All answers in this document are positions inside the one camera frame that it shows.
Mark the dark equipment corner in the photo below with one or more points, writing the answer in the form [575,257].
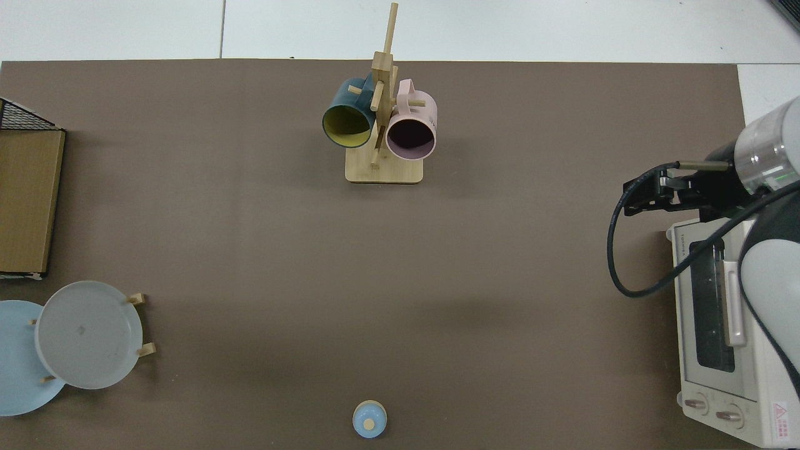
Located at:
[789,11]

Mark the pale toaster oven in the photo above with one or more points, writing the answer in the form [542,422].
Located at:
[706,387]

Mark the pink cup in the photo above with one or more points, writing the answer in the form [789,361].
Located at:
[420,109]

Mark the wooden cup stand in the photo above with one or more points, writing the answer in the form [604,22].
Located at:
[384,170]

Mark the brown table cloth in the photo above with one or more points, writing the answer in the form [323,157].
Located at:
[375,300]

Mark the teal cup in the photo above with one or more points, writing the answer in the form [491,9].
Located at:
[342,103]

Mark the small blue round thing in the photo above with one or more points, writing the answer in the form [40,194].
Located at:
[369,420]

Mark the wooden plate rack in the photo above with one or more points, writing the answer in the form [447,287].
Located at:
[147,349]

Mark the grey plate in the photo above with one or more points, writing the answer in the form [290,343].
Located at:
[87,334]

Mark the pale blue plate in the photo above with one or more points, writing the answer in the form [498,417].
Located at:
[19,369]

